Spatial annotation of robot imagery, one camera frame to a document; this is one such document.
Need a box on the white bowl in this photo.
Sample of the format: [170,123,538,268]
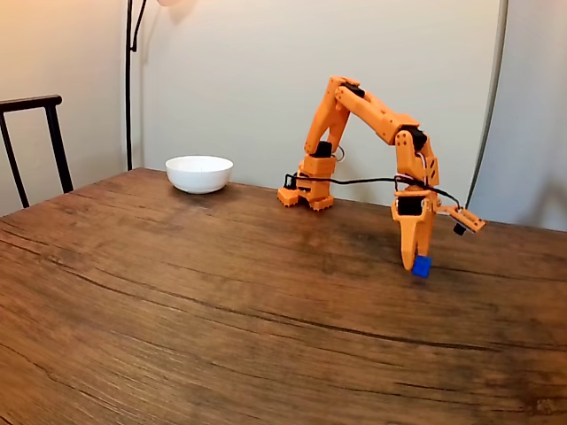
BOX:
[165,154,235,195]

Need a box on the black chair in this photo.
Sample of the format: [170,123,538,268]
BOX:
[0,94,75,209]

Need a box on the black camera cable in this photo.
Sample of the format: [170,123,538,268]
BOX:
[283,173,465,210]

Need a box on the blue cube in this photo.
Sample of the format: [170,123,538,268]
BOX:
[411,255,433,280]

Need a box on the orange gripper camera mount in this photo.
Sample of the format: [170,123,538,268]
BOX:
[436,204,486,238]

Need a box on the grey wall trim strip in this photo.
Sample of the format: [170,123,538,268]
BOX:
[462,0,509,218]

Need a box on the black floor lamp pole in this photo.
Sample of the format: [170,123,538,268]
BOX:
[124,0,149,172]

